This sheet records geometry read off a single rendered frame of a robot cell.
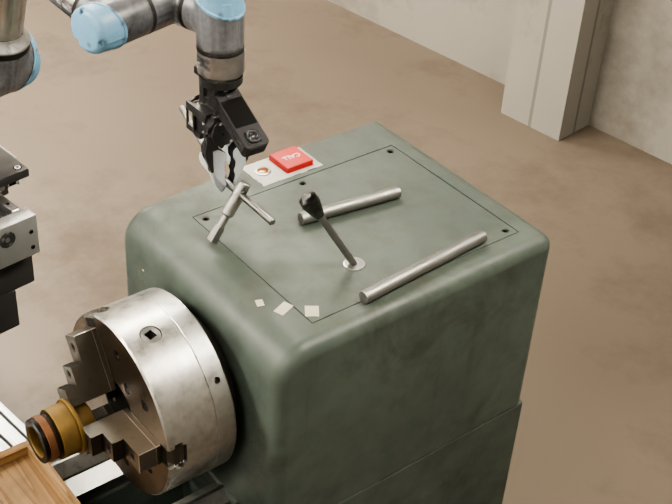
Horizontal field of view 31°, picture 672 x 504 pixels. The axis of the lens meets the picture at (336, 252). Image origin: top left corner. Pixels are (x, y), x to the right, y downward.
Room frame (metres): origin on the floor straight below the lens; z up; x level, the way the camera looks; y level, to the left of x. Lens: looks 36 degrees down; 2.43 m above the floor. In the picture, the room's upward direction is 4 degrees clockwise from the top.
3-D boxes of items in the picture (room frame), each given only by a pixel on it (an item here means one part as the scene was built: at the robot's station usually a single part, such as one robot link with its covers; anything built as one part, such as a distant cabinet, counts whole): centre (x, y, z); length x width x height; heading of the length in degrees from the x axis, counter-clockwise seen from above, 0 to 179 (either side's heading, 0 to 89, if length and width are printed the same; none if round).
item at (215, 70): (1.69, 0.20, 1.55); 0.08 x 0.08 x 0.05
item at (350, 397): (1.71, 0.00, 1.06); 0.59 x 0.48 x 0.39; 130
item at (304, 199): (1.57, 0.04, 1.38); 0.04 x 0.03 x 0.05; 130
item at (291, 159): (1.89, 0.09, 1.26); 0.06 x 0.06 x 0.02; 40
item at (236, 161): (1.71, 0.19, 1.37); 0.06 x 0.03 x 0.09; 40
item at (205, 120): (1.70, 0.21, 1.47); 0.09 x 0.08 x 0.12; 40
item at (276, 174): (1.87, 0.11, 1.23); 0.13 x 0.08 x 0.06; 130
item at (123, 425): (1.31, 0.29, 1.08); 0.12 x 0.11 x 0.05; 40
